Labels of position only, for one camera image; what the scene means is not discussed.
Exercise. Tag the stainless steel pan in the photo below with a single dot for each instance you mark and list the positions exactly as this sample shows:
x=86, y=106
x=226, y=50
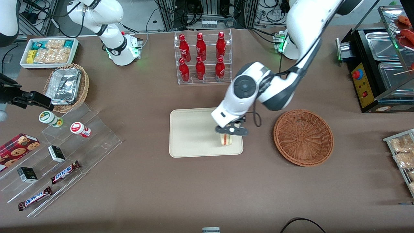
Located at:
x=381, y=45
x=394, y=76

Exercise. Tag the brown wicker basket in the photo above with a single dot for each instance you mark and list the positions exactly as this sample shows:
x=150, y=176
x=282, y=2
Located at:
x=304, y=137

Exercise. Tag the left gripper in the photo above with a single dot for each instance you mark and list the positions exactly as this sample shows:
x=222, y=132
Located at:
x=243, y=118

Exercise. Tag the teal snack packet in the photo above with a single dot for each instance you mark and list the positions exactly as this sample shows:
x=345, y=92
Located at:
x=68, y=43
x=38, y=45

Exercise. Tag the yellow snack packet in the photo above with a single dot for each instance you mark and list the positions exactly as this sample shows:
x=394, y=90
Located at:
x=30, y=57

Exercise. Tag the green lid yogurt cup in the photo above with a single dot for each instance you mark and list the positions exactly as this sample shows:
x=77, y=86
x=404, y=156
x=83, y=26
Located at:
x=48, y=117

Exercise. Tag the small grey device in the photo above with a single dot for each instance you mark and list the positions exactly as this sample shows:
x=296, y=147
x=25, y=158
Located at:
x=211, y=230

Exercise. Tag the red cola bottle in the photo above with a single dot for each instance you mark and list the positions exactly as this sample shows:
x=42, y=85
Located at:
x=184, y=72
x=200, y=70
x=221, y=46
x=184, y=48
x=220, y=70
x=201, y=48

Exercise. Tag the Snickers chocolate bar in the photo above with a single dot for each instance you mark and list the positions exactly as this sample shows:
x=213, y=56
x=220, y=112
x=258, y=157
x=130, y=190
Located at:
x=65, y=172
x=35, y=198

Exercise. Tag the black food warmer appliance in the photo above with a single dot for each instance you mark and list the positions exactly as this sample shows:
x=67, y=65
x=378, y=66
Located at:
x=364, y=84

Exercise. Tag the clear acrylic bottle rack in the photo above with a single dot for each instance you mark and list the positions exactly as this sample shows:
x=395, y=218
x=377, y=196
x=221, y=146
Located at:
x=208, y=79

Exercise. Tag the cream plastic tray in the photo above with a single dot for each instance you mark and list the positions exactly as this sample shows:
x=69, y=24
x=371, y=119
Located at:
x=194, y=136

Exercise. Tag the clear fried snack pack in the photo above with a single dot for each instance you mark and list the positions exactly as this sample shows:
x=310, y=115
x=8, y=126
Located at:
x=412, y=187
x=405, y=159
x=411, y=175
x=401, y=144

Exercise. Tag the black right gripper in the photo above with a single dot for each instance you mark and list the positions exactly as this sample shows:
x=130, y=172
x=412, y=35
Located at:
x=9, y=94

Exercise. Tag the triangle sandwich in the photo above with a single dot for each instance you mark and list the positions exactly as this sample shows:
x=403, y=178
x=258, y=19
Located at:
x=226, y=139

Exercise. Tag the clear rice cracker pack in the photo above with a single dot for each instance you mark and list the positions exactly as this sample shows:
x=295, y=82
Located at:
x=55, y=44
x=51, y=56

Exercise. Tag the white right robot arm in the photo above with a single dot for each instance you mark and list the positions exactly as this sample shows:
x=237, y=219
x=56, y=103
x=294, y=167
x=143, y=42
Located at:
x=116, y=48

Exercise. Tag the red sausage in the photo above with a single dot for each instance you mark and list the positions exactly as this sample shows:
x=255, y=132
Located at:
x=408, y=34
x=405, y=20

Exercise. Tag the clear acrylic stepped shelf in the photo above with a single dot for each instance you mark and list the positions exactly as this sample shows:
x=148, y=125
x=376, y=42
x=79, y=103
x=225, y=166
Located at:
x=97, y=142

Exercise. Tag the red lid yogurt cup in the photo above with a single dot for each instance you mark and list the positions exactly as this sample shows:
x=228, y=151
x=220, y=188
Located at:
x=77, y=128

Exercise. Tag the tan wicker basket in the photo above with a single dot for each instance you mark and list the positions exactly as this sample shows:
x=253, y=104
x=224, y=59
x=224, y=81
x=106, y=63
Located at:
x=84, y=87

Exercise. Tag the silver foil packets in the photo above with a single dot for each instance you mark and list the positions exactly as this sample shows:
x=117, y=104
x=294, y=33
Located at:
x=64, y=85

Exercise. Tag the white power strip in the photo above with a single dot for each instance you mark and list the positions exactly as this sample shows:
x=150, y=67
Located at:
x=209, y=23

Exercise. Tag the white rectangular snack box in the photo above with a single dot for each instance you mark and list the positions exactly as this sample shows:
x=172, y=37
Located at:
x=24, y=64

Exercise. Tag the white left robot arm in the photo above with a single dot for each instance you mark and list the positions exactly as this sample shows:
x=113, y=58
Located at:
x=307, y=19

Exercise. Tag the small black carton box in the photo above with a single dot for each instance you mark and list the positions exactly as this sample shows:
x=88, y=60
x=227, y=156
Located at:
x=57, y=154
x=27, y=175

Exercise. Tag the red tartan cookie box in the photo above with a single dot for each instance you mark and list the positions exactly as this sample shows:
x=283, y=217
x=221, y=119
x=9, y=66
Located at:
x=16, y=150

